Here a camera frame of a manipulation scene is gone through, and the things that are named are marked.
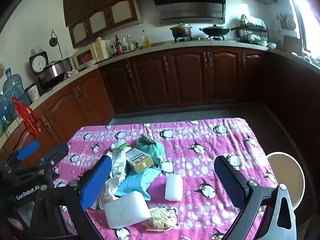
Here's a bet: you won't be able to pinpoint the dark sauce bottle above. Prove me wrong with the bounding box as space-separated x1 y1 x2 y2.
115 35 124 54

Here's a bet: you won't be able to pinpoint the silver rice cooker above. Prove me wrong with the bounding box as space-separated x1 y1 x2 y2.
39 60 66 88

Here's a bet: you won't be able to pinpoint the white green wrapper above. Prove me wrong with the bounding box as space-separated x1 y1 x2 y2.
111 140 132 180

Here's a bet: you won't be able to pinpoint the light blue paper packet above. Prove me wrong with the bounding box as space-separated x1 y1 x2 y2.
115 167 163 200

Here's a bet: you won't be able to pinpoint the black range hood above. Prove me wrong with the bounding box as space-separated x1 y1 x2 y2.
150 0 227 26

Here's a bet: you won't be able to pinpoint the yellowish paper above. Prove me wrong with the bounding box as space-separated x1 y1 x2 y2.
146 207 177 232

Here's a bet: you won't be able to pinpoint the milk carton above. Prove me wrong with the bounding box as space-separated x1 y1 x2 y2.
126 148 155 173

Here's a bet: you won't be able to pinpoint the black wok with lid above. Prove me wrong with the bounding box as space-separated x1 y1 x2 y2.
199 24 230 37

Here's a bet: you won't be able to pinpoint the bright window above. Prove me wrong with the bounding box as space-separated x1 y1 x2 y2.
285 0 320 63

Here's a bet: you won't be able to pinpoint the cream microwave oven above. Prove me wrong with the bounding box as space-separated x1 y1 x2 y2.
72 42 107 71

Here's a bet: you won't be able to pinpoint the red tassel ornament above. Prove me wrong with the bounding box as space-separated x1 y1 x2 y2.
12 97 42 137

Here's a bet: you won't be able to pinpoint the white plastic bucket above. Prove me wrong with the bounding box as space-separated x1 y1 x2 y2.
266 152 306 212

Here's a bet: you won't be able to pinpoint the white tissue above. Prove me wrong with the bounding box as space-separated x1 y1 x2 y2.
99 175 125 209

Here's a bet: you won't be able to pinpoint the small white foam block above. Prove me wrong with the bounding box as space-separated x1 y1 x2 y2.
164 174 184 201

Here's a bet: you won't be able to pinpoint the white patterned cup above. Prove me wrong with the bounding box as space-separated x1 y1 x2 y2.
24 83 40 103

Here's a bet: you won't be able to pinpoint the round dial kitchen scale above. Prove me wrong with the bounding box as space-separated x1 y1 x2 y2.
29 51 49 76

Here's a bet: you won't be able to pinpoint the large blue water jug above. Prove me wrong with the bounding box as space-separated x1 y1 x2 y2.
0 94 13 128
2 67 31 111

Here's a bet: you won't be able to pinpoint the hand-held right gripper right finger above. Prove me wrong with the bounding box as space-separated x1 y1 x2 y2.
214 155 297 240

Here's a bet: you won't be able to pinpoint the black dish rack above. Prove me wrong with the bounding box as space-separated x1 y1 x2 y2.
231 15 269 44

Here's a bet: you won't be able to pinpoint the gas stove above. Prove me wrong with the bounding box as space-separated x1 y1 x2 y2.
174 35 225 42

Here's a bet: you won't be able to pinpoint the large white foam block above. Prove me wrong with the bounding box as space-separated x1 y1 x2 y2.
104 191 152 229

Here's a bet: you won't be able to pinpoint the pink penguin printed blanket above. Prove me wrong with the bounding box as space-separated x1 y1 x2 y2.
56 117 279 240

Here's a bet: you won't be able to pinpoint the brown wooden wall cabinets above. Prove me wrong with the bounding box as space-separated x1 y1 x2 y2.
62 0 141 49

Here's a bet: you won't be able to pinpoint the brown wooden base cabinets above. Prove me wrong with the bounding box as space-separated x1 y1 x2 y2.
0 46 320 160

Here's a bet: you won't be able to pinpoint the person's left hand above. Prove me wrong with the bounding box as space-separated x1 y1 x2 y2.
6 217 24 231

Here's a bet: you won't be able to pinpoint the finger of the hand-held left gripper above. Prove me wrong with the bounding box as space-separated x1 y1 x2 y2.
5 141 40 170
30 142 69 170

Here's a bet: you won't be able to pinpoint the cooking pot with lid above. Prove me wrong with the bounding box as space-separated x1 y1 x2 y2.
170 23 193 38

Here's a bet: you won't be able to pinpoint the yellow oil bottle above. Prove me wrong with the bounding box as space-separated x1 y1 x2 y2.
142 30 151 49

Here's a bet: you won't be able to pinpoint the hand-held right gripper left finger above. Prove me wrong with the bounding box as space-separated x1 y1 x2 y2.
37 155 113 240

